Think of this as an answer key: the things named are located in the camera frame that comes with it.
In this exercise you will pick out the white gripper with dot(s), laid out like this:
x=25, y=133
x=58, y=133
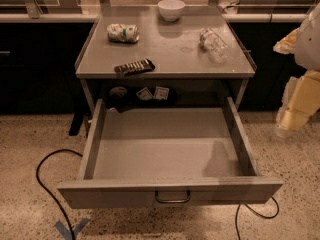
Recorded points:
x=309, y=47

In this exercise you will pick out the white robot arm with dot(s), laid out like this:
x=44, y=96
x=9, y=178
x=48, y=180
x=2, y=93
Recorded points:
x=307, y=50

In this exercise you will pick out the open grey top drawer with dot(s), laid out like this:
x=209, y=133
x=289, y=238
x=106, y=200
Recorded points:
x=129, y=156

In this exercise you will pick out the clear plastic bottle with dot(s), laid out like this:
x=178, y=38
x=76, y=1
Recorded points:
x=214, y=46

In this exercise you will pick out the white label card right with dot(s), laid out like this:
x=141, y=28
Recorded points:
x=161, y=93

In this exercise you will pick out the white label card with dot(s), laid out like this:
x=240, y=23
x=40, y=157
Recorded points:
x=144, y=94
x=161, y=93

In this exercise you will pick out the white bowl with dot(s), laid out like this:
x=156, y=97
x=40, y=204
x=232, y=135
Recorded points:
x=171, y=10

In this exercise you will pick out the white label card left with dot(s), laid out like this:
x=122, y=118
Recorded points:
x=144, y=94

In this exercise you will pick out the grey cabinet table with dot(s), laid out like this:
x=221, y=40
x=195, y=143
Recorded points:
x=173, y=47

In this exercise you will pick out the round grey object under table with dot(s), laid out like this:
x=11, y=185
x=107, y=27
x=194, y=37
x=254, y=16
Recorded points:
x=118, y=92

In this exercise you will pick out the blue tape cross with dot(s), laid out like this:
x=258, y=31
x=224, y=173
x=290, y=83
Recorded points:
x=71, y=233

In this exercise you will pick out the metal drawer handle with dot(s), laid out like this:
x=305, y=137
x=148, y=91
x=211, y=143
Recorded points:
x=173, y=197

